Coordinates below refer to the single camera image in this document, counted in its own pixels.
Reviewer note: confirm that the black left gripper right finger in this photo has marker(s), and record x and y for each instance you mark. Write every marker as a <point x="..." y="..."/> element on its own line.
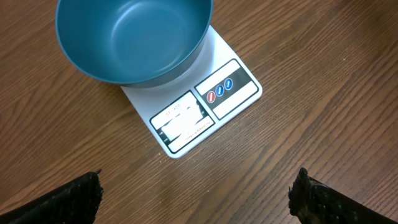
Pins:
<point x="314" y="202"/>

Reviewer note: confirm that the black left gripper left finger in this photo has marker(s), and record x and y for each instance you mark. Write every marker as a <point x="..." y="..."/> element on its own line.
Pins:
<point x="75" y="202"/>

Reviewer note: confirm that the white digital kitchen scale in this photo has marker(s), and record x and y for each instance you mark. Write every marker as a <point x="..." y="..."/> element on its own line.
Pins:
<point x="184" y="112"/>

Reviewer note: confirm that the teal blue bowl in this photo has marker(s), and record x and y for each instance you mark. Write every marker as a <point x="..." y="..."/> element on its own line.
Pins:
<point x="141" y="43"/>

